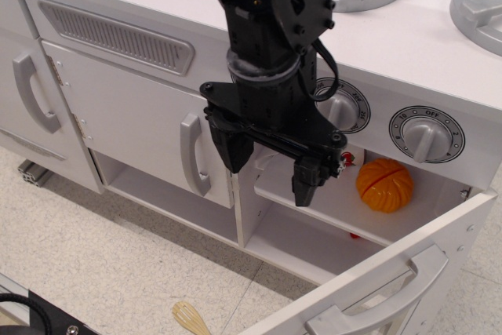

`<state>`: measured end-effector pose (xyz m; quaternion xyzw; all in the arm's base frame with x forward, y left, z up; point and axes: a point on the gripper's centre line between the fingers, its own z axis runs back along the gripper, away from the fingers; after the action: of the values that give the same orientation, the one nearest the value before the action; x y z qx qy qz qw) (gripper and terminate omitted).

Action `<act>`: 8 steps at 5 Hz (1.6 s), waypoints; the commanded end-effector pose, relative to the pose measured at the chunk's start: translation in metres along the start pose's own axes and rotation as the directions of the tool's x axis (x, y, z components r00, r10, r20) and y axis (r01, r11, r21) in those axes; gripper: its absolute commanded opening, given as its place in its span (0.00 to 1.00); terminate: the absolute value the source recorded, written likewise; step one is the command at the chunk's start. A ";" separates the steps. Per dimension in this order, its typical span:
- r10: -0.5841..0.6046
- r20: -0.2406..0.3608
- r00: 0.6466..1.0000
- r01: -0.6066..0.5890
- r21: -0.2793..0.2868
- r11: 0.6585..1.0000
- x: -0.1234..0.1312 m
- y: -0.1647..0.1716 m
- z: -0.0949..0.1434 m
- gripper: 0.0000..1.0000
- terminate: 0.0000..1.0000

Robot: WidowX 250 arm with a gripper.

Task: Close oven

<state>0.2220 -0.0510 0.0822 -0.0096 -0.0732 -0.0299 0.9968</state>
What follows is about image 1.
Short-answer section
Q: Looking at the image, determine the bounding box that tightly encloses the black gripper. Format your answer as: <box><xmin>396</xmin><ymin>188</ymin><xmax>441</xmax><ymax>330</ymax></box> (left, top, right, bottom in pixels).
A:
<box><xmin>200</xmin><ymin>63</ymin><xmax>347</xmax><ymax>207</ymax></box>

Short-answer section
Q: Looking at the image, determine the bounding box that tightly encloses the silver oven door handle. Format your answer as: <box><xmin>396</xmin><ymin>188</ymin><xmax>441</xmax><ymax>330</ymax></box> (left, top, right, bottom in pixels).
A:
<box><xmin>304</xmin><ymin>245</ymin><xmax>449</xmax><ymax>334</ymax></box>

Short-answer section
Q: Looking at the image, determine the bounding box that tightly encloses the white oven door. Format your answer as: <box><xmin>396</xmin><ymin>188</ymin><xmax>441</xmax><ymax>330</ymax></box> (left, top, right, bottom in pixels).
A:
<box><xmin>245</xmin><ymin>188</ymin><xmax>497</xmax><ymax>334</ymax></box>

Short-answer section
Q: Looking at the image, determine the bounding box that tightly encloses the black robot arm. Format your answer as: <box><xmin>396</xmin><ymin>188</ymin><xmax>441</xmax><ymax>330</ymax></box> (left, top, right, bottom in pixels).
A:
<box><xmin>200</xmin><ymin>0</ymin><xmax>347</xmax><ymax>206</ymax></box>

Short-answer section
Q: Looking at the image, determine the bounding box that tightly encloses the grey left oven knob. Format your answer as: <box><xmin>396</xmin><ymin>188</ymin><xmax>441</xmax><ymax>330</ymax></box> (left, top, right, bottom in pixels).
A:
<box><xmin>315</xmin><ymin>80</ymin><xmax>371</xmax><ymax>133</ymax></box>

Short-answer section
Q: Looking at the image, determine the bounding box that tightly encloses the grey oven knob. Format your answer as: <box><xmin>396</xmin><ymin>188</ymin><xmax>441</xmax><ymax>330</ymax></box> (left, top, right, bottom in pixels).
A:
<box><xmin>389</xmin><ymin>105</ymin><xmax>466</xmax><ymax>164</ymax></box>
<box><xmin>315</xmin><ymin>80</ymin><xmax>371</xmax><ymax>133</ymax></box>

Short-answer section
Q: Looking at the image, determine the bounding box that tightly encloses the grey right oven knob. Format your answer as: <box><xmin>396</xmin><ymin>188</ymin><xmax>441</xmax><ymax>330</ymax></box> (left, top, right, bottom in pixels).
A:
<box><xmin>389</xmin><ymin>105</ymin><xmax>466</xmax><ymax>164</ymax></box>

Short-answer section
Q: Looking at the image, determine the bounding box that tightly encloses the orange toy pumpkin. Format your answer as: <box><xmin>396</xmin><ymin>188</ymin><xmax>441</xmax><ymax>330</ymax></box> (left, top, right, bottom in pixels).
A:
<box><xmin>355</xmin><ymin>158</ymin><xmax>414</xmax><ymax>213</ymax></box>

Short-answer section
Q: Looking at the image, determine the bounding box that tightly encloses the silver vent grille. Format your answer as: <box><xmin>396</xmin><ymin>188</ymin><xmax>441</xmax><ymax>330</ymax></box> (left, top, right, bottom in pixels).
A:
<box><xmin>38</xmin><ymin>0</ymin><xmax>195</xmax><ymax>76</ymax></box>

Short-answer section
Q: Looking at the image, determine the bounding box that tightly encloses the white cabinet door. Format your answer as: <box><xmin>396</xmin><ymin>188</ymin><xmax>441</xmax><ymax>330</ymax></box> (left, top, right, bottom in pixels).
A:
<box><xmin>42</xmin><ymin>42</ymin><xmax>234</xmax><ymax>208</ymax></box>

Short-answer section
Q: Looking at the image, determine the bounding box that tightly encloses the wooden slotted spatula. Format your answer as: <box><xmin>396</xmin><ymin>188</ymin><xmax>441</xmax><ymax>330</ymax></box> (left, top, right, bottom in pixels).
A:
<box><xmin>172</xmin><ymin>301</ymin><xmax>211</xmax><ymax>335</ymax></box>

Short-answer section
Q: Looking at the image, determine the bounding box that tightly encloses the white toy kitchen body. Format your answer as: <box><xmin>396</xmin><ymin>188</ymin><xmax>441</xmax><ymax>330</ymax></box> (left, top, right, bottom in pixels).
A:
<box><xmin>25</xmin><ymin>0</ymin><xmax>501</xmax><ymax>289</ymax></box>

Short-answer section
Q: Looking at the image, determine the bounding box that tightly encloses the white fridge door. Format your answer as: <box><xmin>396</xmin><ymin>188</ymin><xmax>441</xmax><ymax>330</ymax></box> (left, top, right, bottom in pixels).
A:
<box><xmin>1</xmin><ymin>0</ymin><xmax>104</xmax><ymax>192</ymax></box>

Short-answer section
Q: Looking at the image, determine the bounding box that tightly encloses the silver right stove burner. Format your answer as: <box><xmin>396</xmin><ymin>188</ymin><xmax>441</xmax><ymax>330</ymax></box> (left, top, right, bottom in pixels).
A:
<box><xmin>449</xmin><ymin>0</ymin><xmax>501</xmax><ymax>56</ymax></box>

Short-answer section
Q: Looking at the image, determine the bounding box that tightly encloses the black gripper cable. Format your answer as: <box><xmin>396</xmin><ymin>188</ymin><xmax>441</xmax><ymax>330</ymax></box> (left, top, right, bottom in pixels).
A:
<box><xmin>312</xmin><ymin>40</ymin><xmax>340</xmax><ymax>103</ymax></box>

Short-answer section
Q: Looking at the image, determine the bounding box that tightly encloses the silver cabinet door handle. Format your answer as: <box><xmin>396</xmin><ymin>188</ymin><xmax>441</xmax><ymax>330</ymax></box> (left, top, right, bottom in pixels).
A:
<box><xmin>180</xmin><ymin>113</ymin><xmax>211</xmax><ymax>197</ymax></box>

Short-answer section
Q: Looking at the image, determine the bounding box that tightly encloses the aluminium frame rail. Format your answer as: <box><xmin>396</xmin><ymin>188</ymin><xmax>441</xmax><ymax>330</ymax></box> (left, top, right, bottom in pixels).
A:
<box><xmin>18</xmin><ymin>160</ymin><xmax>53</xmax><ymax>188</ymax></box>

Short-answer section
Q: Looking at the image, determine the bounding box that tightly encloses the silver fridge door handle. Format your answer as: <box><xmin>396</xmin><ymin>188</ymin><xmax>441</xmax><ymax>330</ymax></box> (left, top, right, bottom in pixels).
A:
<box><xmin>12</xmin><ymin>53</ymin><xmax>60</xmax><ymax>134</ymax></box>

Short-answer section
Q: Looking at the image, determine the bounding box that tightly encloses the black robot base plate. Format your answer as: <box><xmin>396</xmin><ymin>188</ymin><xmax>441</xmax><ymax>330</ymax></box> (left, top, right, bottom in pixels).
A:
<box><xmin>0</xmin><ymin>289</ymin><xmax>103</xmax><ymax>335</ymax></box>

